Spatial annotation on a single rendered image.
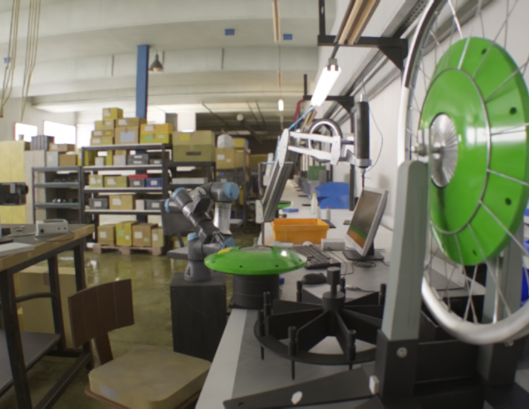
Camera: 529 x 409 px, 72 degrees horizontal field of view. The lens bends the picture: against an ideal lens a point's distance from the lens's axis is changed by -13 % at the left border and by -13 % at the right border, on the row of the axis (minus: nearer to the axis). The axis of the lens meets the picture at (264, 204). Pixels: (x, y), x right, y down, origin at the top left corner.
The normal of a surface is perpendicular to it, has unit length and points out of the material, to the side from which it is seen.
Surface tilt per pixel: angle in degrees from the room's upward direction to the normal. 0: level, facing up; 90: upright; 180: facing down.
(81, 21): 90
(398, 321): 90
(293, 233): 94
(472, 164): 92
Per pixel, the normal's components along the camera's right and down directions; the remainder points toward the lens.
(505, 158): -0.91, 0.07
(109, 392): -0.43, 0.07
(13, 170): -0.04, 0.08
